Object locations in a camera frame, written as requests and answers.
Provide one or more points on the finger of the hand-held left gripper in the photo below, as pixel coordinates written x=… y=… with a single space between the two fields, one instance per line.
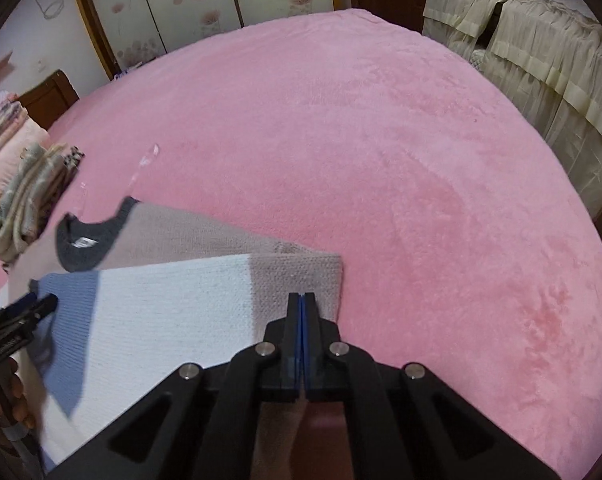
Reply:
x=45 y=305

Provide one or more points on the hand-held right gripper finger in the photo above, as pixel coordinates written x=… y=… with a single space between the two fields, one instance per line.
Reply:
x=307 y=310
x=294 y=310

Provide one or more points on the colour-block knit sweater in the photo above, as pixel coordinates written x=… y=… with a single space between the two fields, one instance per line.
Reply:
x=156 y=310

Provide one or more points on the person's left hand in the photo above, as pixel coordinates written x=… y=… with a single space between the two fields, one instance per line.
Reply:
x=18 y=385

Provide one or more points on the fluffy cream folded garment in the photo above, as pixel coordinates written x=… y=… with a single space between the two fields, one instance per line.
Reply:
x=16 y=210

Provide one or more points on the clear plastic piece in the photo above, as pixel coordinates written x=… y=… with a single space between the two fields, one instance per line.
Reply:
x=148 y=155
x=83 y=192

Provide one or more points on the pink fleece blanket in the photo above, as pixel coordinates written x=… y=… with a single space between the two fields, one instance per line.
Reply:
x=381 y=185

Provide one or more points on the striped folded garment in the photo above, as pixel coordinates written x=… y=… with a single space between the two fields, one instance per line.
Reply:
x=73 y=159

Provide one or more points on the peach folded quilt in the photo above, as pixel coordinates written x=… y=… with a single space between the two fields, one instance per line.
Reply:
x=11 y=152

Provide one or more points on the wooden headboard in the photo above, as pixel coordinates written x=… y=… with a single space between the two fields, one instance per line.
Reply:
x=48 y=97

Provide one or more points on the frosted floral wardrobe doors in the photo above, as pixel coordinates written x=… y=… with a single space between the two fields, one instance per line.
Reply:
x=191 y=5

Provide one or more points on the cream cloth-covered furniture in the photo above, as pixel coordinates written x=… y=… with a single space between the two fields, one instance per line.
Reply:
x=546 y=50

